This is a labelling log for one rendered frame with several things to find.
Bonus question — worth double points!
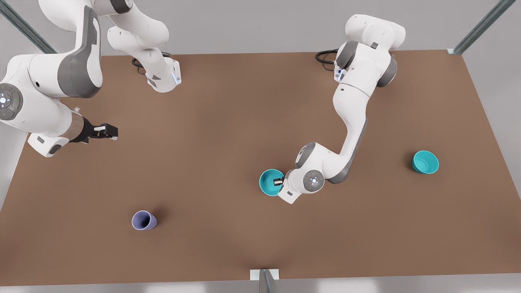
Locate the black cable loop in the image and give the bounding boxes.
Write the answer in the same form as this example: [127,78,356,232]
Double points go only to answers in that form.
[131,52,172,76]
[315,48,341,72]

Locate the teal bowl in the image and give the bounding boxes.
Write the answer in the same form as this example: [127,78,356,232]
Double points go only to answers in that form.
[411,150,440,175]
[259,169,285,197]

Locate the purple cup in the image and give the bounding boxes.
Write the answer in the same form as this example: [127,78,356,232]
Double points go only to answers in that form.
[131,210,158,231]

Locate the silver frame post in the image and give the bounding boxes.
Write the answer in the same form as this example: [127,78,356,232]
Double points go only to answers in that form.
[0,0,58,55]
[250,268,280,293]
[447,0,517,56]

